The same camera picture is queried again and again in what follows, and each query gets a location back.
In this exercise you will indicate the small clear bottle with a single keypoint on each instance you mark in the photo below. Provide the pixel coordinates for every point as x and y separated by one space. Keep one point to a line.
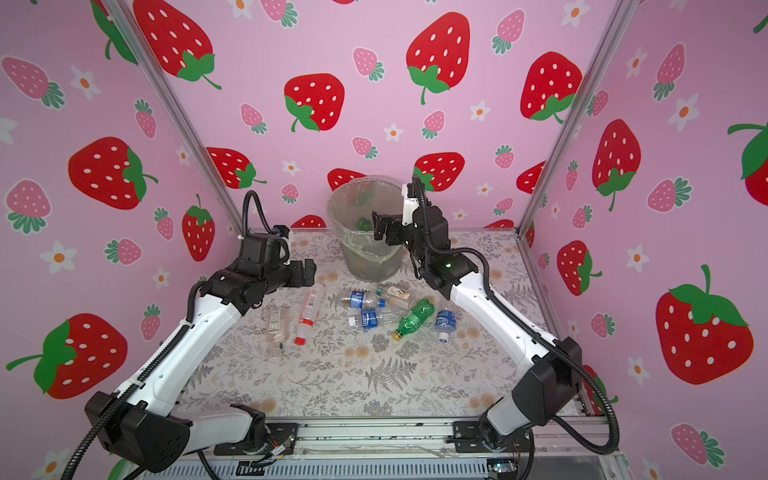
277 333

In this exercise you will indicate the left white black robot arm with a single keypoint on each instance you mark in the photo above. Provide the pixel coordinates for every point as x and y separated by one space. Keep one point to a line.
134 422

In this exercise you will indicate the green bottle yellow cap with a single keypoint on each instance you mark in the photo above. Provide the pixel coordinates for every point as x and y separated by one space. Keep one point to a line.
414 319
364 225

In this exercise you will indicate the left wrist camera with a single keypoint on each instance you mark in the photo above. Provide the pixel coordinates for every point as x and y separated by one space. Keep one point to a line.
281 230

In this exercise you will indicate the blue label bottle white cap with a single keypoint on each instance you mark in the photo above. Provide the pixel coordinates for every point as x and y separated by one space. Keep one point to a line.
445 324

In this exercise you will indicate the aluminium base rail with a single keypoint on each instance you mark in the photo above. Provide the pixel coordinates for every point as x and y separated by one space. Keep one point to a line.
403 448

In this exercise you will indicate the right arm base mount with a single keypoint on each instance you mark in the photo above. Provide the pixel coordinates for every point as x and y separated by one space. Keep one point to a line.
474 436

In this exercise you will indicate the grey mesh waste bin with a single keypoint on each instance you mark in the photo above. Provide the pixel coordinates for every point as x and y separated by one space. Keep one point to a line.
366 252

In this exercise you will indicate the clear bottle red cap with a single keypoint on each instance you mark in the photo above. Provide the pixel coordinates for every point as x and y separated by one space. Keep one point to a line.
309 313

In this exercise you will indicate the small bottle blue label upper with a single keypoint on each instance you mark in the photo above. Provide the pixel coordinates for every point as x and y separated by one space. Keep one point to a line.
361 300

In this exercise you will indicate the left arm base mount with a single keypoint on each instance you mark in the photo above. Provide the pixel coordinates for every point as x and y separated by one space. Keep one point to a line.
263 441

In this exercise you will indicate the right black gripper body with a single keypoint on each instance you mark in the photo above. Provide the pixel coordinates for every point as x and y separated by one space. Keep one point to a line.
400 234

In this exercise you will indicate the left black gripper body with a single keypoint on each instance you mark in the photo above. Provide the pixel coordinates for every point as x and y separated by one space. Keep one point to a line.
289 277

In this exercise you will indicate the clear plastic bin liner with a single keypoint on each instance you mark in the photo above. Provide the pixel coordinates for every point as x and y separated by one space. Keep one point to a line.
360 207

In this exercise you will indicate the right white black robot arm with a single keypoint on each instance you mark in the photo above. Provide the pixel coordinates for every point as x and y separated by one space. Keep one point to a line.
552 370

